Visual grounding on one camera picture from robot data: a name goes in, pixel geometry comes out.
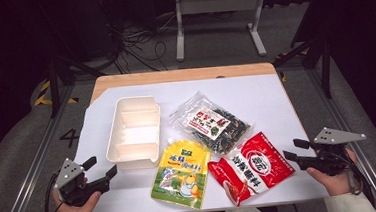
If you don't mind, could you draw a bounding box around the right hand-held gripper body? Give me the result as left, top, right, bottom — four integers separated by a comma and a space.
306, 124, 370, 178

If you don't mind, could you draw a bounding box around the white divided plastic container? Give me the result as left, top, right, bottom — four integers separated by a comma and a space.
101, 94, 165, 172

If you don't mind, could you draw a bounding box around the white table mat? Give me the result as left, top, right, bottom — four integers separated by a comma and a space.
68, 70, 331, 212

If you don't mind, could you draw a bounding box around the left hand-held gripper cable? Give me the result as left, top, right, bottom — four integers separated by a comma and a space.
41, 173, 66, 212

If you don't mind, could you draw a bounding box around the aluminium frame rail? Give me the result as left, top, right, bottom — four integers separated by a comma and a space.
0, 83, 84, 212
305, 62, 376, 212

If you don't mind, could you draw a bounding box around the black metal stand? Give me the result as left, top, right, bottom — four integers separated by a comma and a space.
268, 0, 337, 104
40, 1, 110, 120

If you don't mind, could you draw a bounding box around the hand-held gripper cable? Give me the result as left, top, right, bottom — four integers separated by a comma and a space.
328, 144, 374, 207
41, 173, 66, 212

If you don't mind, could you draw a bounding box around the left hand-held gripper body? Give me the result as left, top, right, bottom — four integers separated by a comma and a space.
51, 155, 101, 210

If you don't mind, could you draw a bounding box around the right hand-held gripper cable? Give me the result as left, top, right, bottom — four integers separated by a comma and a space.
328, 144, 374, 207

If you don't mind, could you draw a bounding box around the yellow black floor tape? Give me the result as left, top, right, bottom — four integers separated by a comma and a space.
32, 78, 80, 108

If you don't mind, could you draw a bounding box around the red seasoning packet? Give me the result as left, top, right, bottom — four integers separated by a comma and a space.
205, 129, 299, 209

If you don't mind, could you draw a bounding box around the white metal stand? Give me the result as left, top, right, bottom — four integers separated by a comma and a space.
172, 0, 272, 63

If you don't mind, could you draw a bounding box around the tangle of black floor cables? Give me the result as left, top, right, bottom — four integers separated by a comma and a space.
103, 13, 181, 76

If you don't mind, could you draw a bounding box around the person's right hand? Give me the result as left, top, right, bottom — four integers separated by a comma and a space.
304, 147, 362, 199

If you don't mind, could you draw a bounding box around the clear bag of dried seaweed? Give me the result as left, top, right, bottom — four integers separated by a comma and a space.
167, 87, 254, 159

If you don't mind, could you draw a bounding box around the yellow spouted seasoning pouch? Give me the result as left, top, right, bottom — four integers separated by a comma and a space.
146, 134, 216, 212

